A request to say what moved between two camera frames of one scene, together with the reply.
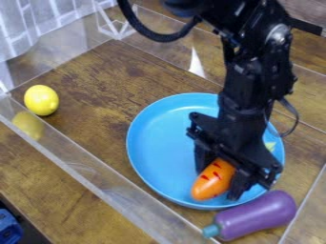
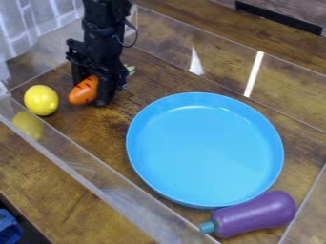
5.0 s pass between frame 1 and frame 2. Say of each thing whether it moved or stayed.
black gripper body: moved
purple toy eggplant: stayed
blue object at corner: stayed
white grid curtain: stayed
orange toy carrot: moved
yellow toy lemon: stayed
